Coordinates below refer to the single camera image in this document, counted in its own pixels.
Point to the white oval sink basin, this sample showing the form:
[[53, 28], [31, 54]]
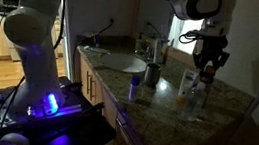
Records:
[[122, 62]]

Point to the wood framed mirror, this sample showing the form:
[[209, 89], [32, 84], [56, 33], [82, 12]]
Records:
[[180, 54]]

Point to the soap dispenser bottle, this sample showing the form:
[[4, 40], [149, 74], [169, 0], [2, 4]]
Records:
[[139, 44]]

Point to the clear plastic bottle white cap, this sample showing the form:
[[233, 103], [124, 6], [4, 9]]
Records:
[[193, 102]]

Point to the wooden vanity cabinet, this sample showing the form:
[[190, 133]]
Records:
[[100, 92]]

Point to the white door frame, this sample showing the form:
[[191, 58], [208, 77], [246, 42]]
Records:
[[67, 47]]

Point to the white lotion tube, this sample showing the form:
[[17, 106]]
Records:
[[187, 83]]

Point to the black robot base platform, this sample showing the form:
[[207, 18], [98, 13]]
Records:
[[75, 126]]

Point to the white toothbrush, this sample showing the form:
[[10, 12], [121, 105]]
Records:
[[96, 49]]

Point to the stainless steel cup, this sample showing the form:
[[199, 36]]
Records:
[[152, 74]]

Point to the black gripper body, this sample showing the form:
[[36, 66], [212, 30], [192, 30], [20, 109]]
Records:
[[214, 48]]

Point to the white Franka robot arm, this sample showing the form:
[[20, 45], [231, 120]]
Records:
[[40, 64]]

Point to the chrome faucet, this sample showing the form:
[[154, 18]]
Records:
[[158, 49]]

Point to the white kitchen stove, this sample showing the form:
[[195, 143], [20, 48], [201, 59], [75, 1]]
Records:
[[14, 54]]

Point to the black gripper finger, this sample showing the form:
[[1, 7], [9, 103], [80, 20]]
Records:
[[203, 70], [215, 73]]

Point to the round gray knob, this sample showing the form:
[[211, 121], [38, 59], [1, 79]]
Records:
[[14, 140]]

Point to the small bottle purple cap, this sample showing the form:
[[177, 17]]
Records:
[[134, 89]]

